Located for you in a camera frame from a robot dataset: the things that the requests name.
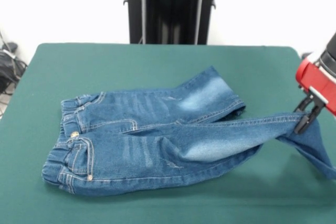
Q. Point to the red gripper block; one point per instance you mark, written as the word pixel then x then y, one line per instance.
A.
pixel 315 77

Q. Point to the blue denim jeans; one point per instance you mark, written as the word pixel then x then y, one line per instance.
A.
pixel 144 150

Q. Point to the dark green table cloth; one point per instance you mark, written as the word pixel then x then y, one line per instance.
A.
pixel 78 203

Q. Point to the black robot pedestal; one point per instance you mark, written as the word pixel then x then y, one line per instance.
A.
pixel 170 11

